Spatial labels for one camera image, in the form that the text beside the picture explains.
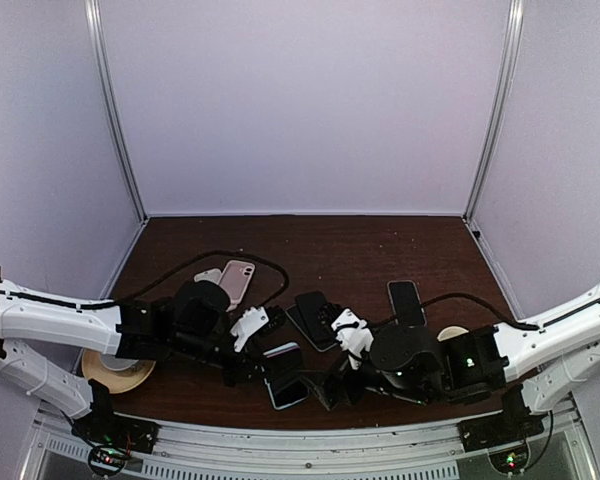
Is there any cream ribbed mug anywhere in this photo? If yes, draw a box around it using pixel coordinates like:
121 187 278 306
437 326 469 342

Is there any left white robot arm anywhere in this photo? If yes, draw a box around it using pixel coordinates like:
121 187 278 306
0 269 270 444

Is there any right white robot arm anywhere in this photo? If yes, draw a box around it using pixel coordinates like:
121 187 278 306
299 282 600 442

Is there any aluminium corner post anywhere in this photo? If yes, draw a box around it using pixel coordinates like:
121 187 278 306
463 0 525 225
84 0 148 223

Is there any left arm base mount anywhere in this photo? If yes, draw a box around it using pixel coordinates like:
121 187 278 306
66 415 160 478

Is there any left aluminium corner post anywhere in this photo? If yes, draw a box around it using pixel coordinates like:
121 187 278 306
84 0 148 223

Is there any pinkish beige phone case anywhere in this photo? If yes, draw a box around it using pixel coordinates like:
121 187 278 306
218 259 255 312

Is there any right aluminium corner post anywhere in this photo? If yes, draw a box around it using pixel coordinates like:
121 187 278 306
463 0 525 225

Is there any light blue phone case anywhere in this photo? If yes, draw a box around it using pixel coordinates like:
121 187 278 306
262 341 310 412

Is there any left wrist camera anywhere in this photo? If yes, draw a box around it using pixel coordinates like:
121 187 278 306
230 306 286 353

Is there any white bowl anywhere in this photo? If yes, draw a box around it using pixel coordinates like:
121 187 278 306
100 355 138 372

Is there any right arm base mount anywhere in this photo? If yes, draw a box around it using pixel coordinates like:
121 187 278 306
457 413 546 476

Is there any dark phone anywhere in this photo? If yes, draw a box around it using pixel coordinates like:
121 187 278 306
286 291 343 352

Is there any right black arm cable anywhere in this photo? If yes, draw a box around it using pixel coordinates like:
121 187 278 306
419 292 541 331

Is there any clear magsafe phone case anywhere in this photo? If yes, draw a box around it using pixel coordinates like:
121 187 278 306
386 279 428 330

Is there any tan saucer plate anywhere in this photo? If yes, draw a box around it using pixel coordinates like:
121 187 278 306
81 350 156 394

